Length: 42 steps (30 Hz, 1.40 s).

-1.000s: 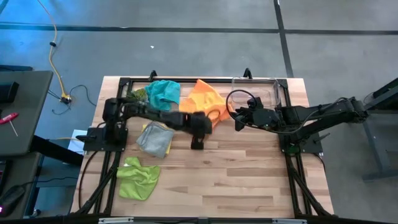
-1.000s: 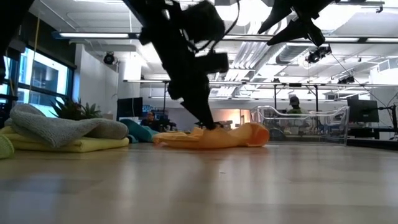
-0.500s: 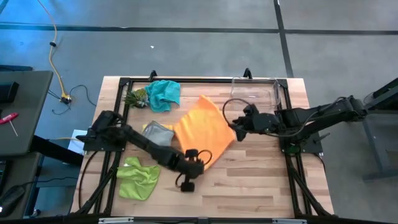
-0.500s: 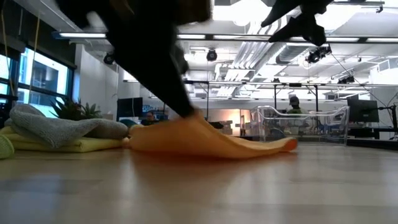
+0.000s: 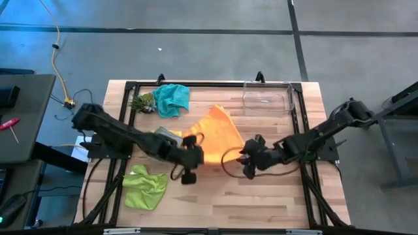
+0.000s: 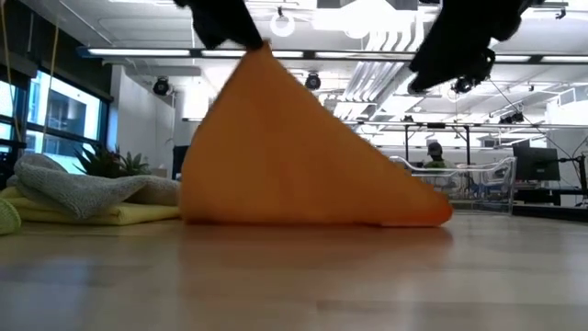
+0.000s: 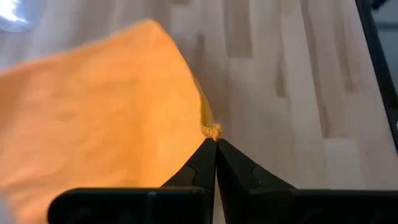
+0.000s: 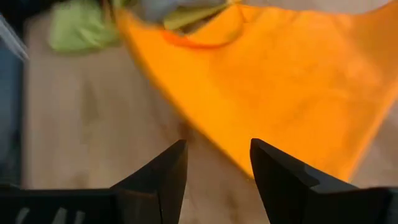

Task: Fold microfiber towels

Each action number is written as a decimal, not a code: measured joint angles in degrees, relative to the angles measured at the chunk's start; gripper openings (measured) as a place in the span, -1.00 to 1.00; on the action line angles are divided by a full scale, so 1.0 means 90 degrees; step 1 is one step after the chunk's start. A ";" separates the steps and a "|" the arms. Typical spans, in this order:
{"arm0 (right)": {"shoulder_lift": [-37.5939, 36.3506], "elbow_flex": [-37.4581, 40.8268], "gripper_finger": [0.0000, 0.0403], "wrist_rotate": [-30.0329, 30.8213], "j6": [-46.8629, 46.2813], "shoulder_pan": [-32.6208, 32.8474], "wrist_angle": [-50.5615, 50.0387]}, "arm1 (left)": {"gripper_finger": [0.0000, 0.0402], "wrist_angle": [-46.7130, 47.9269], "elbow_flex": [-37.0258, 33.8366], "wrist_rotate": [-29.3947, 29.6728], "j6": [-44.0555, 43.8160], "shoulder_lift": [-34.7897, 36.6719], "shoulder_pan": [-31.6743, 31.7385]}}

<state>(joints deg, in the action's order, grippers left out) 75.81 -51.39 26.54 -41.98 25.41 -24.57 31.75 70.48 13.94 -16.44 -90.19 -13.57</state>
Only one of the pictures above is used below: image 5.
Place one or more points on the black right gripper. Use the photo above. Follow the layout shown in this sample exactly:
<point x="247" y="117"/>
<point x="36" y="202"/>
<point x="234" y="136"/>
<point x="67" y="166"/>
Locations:
<point x="261" y="156"/>

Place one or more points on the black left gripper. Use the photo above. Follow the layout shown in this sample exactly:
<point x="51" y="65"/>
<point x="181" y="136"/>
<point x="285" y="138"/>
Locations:
<point x="191" y="156"/>

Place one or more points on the orange microfiber towel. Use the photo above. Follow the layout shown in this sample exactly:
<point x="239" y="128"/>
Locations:
<point x="218" y="137"/>

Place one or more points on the grey microfiber towel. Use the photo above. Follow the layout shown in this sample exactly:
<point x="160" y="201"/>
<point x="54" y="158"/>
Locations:
<point x="165" y="134"/>

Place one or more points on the teal microfiber towel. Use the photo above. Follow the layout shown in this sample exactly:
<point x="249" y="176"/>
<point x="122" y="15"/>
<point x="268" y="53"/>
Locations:
<point x="170" y="99"/>

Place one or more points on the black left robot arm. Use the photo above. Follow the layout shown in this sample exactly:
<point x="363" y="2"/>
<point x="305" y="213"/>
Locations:
<point x="124" y="134"/>

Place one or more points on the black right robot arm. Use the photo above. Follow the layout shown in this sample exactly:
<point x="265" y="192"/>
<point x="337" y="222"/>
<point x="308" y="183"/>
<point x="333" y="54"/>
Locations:
<point x="326" y="130"/>

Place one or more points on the green microfiber towel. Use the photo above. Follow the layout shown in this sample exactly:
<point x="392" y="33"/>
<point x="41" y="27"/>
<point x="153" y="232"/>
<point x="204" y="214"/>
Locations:
<point x="143" y="187"/>

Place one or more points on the clear plastic bin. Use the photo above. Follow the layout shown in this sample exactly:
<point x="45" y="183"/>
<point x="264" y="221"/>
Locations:
<point x="267" y="98"/>

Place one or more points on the potted succulent plant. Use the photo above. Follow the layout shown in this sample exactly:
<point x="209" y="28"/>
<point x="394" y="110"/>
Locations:
<point x="143" y="102"/>

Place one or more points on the white paper sheet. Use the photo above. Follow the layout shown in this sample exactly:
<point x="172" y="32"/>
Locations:
<point x="81" y="150"/>

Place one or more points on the grey metal stand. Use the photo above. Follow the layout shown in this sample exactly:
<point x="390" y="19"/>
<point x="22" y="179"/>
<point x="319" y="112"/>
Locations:
<point x="395" y="150"/>

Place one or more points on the dark side table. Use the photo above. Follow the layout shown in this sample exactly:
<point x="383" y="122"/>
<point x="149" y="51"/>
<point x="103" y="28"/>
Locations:
<point x="23" y="124"/>

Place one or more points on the black computer mouse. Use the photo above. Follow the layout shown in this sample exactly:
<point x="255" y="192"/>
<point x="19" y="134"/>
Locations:
<point x="11" y="209"/>

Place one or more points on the black box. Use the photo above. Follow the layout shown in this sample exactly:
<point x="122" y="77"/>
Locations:
<point x="8" y="96"/>

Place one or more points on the black metal table frame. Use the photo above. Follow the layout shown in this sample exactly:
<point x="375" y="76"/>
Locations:
<point x="196" y="84"/>

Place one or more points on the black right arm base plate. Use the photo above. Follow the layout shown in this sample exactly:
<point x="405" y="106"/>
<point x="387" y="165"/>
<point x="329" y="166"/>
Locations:
<point x="321" y="150"/>

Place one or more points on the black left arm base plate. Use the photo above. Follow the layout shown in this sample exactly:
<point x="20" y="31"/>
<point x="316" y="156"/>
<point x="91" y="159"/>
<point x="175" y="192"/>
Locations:
<point x="107" y="151"/>

